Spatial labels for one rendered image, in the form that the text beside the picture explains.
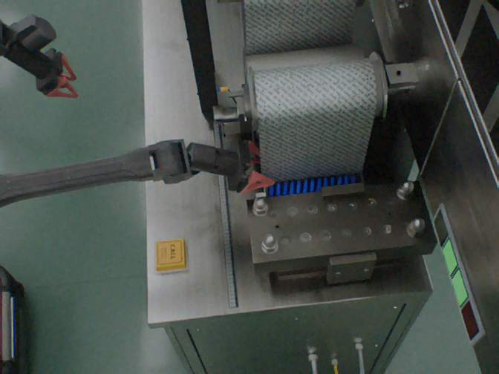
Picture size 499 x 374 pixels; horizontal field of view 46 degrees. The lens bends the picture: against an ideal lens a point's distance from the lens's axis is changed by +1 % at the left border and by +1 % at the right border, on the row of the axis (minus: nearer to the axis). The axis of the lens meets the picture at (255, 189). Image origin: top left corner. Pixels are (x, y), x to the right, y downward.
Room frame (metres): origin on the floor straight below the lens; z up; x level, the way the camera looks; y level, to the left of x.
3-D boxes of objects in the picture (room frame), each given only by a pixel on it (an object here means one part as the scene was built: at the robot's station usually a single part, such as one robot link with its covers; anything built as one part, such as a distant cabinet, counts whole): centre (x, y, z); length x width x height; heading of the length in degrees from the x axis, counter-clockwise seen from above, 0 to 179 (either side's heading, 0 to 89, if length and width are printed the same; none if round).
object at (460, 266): (0.40, -0.35, 1.18); 0.25 x 0.01 x 0.07; 3
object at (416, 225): (0.57, -0.34, 1.05); 0.04 x 0.04 x 0.04
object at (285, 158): (0.72, -0.13, 1.11); 0.23 x 0.01 x 0.18; 93
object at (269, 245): (0.55, -0.02, 1.05); 0.04 x 0.04 x 0.04
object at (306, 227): (0.60, -0.18, 1.00); 0.40 x 0.16 x 0.06; 93
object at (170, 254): (0.61, 0.22, 0.91); 0.07 x 0.07 x 0.02; 3
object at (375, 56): (0.79, -0.26, 1.25); 0.15 x 0.01 x 0.15; 3
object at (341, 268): (0.51, -0.20, 0.96); 0.10 x 0.03 x 0.11; 93
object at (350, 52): (0.90, -0.13, 1.17); 0.26 x 0.12 x 0.12; 93
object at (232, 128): (0.81, 0.03, 1.05); 0.06 x 0.05 x 0.31; 93
